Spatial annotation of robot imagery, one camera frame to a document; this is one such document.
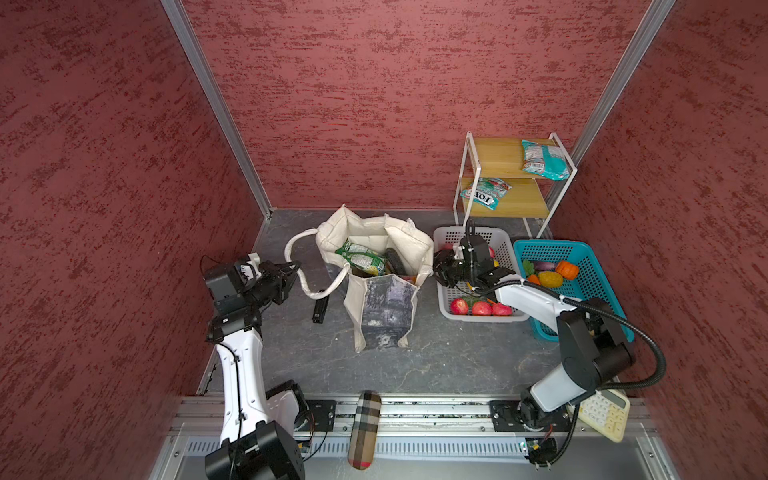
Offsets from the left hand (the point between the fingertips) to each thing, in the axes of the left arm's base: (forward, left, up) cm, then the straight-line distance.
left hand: (304, 267), depth 74 cm
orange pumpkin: (+13, -82, -19) cm, 85 cm away
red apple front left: (0, -44, -20) cm, 48 cm away
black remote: (-1, 0, -23) cm, 23 cm away
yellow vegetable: (+10, -75, -20) cm, 78 cm away
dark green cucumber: (+13, -23, -16) cm, 31 cm away
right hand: (+7, -31, -11) cm, 34 cm away
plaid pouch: (-32, -17, -21) cm, 42 cm away
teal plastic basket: (+8, -87, -20) cm, 90 cm away
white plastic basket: (+19, -61, -17) cm, 66 cm away
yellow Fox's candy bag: (+9, -15, -9) cm, 19 cm away
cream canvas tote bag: (-8, -20, -7) cm, 22 cm away
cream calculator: (-28, -77, -21) cm, 85 cm away
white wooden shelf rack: (+38, -73, -9) cm, 83 cm away
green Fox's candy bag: (+37, -56, -6) cm, 67 cm away
